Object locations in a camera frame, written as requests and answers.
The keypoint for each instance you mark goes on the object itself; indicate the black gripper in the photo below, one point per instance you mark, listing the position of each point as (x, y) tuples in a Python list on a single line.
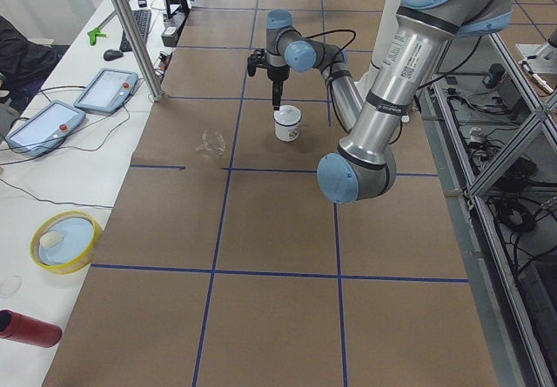
[(276, 74)]

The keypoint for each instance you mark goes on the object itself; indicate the white enamel cup lid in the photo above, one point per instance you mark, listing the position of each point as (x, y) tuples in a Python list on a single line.
[(287, 115)]

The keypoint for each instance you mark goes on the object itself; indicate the clear plastic funnel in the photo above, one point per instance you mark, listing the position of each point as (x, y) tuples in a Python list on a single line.
[(212, 143)]

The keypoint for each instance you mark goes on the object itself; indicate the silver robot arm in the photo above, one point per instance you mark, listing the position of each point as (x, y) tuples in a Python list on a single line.
[(363, 165)]

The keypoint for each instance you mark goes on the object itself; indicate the white enamel mug blue rim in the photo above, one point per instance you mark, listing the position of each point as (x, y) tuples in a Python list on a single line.
[(286, 134)]

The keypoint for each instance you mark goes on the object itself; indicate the far teach pendant tablet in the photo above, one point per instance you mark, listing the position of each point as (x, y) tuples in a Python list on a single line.
[(107, 91)]

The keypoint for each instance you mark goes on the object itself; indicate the teach pendant tablet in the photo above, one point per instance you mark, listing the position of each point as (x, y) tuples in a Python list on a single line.
[(107, 91), (46, 130)]

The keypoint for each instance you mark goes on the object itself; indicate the black computer mouse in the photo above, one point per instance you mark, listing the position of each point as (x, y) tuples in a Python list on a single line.
[(111, 55)]

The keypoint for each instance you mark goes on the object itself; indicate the green plastic clamp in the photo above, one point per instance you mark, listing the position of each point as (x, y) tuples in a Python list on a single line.
[(94, 35)]

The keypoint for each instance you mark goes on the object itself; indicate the near teach pendant tablet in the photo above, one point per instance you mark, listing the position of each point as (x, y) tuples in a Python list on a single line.
[(46, 130)]

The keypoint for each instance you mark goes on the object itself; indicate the yellow tape roll with lid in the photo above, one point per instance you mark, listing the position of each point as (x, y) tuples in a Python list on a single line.
[(66, 242)]

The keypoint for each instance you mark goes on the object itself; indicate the red cylindrical bottle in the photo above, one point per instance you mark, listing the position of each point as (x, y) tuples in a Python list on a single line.
[(28, 330)]

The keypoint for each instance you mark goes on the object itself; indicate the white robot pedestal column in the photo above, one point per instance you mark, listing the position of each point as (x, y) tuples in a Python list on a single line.
[(387, 28)]

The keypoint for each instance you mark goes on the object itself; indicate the aluminium frame post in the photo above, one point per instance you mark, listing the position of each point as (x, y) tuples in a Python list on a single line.
[(141, 54)]

